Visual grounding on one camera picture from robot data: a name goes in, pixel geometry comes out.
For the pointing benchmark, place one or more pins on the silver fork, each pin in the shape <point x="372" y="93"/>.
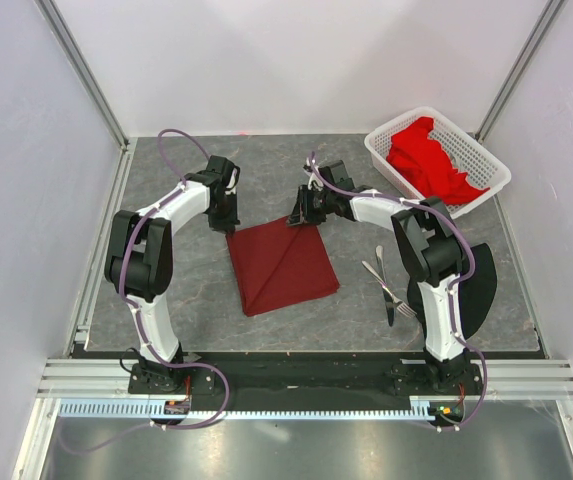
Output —
<point x="400" y="306"/>

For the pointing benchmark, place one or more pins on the bright red cloth in basket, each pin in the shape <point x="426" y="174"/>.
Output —
<point x="424" y="163"/>

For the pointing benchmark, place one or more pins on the dark red cloth napkin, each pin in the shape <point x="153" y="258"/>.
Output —
<point x="277" y="265"/>

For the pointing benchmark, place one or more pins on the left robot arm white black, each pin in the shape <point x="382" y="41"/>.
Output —
<point x="139" y="260"/>

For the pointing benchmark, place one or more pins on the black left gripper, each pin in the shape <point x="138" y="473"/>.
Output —
<point x="226" y="226"/>

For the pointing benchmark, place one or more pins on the white plastic basket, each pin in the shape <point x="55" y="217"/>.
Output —
<point x="484" y="171"/>

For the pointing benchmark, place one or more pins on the blue-white cable duct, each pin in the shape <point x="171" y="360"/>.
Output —
<point x="163" y="410"/>

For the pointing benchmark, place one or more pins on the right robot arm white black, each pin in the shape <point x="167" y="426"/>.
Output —
<point x="433" y="252"/>

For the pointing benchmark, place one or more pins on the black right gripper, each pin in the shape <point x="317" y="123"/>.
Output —
<point x="301" y="213"/>

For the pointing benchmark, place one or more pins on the silver knife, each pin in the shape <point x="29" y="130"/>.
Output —
<point x="388" y="298"/>

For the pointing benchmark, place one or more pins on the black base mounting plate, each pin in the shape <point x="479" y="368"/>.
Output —
<point x="394" y="374"/>

